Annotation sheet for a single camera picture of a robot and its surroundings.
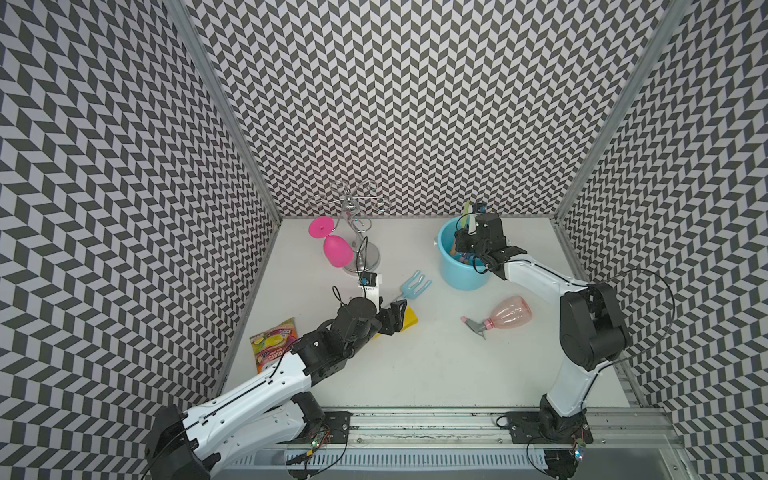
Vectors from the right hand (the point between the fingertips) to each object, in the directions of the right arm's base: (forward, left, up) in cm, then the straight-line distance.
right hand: (459, 235), depth 94 cm
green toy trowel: (-1, 0, +11) cm, 11 cm away
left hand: (-26, +21, +4) cm, 33 cm away
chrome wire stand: (+1, +32, +14) cm, 34 cm away
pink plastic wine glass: (-6, +38, +1) cm, 39 cm away
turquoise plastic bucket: (-12, +2, 0) cm, 12 cm away
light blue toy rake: (-10, +16, -15) cm, 24 cm away
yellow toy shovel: (-23, +16, -13) cm, 31 cm away
